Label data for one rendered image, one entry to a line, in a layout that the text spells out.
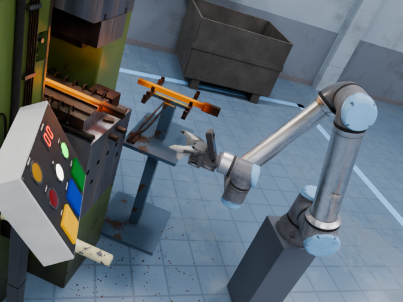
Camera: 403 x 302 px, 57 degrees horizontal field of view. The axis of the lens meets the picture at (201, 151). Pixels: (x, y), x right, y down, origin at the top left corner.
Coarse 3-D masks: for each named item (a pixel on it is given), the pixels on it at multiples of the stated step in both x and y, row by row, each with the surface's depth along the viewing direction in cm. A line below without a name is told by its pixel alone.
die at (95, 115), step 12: (48, 84) 149; (48, 96) 144; (60, 96) 146; (72, 96) 148; (96, 96) 155; (60, 108) 141; (72, 108) 144; (84, 108) 145; (96, 108) 148; (72, 120) 141; (84, 120) 140; (96, 120) 152
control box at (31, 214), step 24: (24, 120) 95; (48, 120) 99; (24, 144) 86; (0, 168) 80; (24, 168) 79; (48, 168) 91; (0, 192) 77; (24, 192) 78; (48, 192) 87; (24, 216) 82; (48, 216) 84; (24, 240) 86; (48, 240) 87; (48, 264) 92
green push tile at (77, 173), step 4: (76, 160) 111; (76, 164) 110; (72, 168) 107; (76, 168) 109; (80, 168) 112; (72, 172) 106; (76, 172) 108; (80, 172) 112; (76, 176) 107; (80, 176) 111; (84, 176) 114; (76, 180) 107; (80, 180) 110; (84, 180) 113; (80, 184) 109; (84, 184) 112; (80, 188) 109
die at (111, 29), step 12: (60, 12) 122; (60, 24) 124; (72, 24) 123; (84, 24) 122; (96, 24) 121; (108, 24) 125; (120, 24) 135; (72, 36) 125; (84, 36) 124; (96, 36) 123; (108, 36) 129; (120, 36) 139; (96, 48) 125
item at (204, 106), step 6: (144, 84) 190; (150, 84) 189; (156, 84) 191; (156, 90) 190; (162, 90) 189; (168, 90) 190; (174, 96) 190; (180, 96) 189; (186, 96) 191; (186, 102) 190; (198, 102) 189; (204, 102) 190; (204, 108) 190; (210, 108) 189; (216, 108) 188; (216, 114) 190
